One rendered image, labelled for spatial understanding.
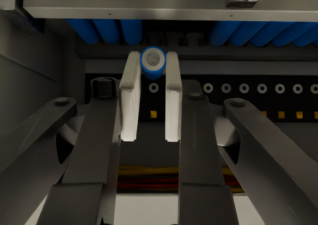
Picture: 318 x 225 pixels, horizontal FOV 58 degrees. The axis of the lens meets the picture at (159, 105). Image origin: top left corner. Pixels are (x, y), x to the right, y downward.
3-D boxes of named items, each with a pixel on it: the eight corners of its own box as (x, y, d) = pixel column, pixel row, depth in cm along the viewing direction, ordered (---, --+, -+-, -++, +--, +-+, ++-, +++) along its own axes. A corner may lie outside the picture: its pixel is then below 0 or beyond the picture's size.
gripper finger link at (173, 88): (166, 87, 13) (182, 87, 13) (166, 51, 20) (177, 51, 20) (165, 142, 15) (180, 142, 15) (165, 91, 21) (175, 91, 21)
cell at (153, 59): (167, 65, 25) (172, 54, 19) (156, 83, 25) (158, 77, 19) (149, 55, 25) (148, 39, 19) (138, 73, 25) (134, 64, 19)
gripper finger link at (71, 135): (117, 148, 13) (49, 148, 13) (127, 102, 17) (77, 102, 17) (115, 118, 12) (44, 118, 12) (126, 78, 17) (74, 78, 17)
